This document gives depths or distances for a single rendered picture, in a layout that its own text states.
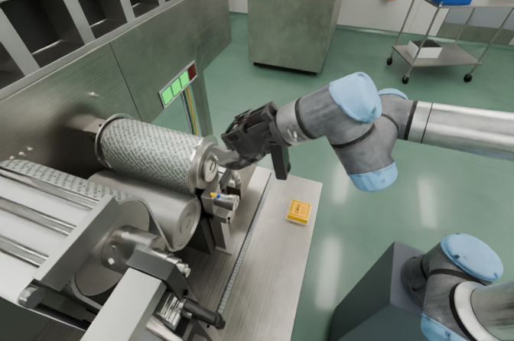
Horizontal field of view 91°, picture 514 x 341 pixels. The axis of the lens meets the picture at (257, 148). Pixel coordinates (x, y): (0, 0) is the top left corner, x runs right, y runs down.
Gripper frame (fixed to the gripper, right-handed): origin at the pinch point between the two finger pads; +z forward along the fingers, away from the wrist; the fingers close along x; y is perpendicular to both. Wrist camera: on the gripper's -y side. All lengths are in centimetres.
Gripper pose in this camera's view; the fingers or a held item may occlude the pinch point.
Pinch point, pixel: (223, 160)
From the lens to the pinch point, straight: 60.2
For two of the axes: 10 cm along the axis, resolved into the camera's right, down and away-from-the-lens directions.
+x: -3.3, 6.8, -6.6
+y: -6.1, -6.9, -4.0
